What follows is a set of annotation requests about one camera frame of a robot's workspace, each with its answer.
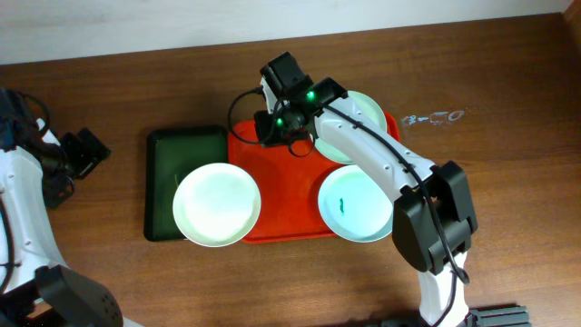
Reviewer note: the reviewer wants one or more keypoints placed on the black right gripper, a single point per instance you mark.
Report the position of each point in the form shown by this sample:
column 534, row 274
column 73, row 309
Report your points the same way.
column 266, row 120

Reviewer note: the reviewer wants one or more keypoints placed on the red plastic tray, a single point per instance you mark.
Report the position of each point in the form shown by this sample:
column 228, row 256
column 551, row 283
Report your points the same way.
column 289, row 187

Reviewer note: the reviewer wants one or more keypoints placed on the light green plate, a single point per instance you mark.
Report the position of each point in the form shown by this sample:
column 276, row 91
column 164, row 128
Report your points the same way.
column 368, row 107

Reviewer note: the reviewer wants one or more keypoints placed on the light blue plate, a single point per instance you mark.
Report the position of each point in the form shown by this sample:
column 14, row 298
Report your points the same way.
column 354, row 207

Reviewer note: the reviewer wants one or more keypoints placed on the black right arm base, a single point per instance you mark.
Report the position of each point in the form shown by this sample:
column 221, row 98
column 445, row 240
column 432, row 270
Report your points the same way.
column 511, row 316

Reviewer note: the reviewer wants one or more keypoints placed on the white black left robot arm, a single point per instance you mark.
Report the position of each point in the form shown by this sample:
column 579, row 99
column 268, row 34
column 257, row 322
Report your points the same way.
column 38, row 172

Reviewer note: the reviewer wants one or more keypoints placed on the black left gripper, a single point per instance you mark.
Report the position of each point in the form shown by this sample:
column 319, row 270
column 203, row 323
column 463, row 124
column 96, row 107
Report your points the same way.
column 84, row 148

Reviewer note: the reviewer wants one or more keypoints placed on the white plate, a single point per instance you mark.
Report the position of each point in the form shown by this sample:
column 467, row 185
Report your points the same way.
column 216, row 205

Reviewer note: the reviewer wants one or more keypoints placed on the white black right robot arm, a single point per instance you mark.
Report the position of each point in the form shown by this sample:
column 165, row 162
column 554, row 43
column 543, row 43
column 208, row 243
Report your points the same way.
column 433, row 212

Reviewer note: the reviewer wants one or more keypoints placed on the dark green water tray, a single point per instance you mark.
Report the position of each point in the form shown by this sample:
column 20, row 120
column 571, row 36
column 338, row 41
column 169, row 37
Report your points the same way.
column 171, row 154

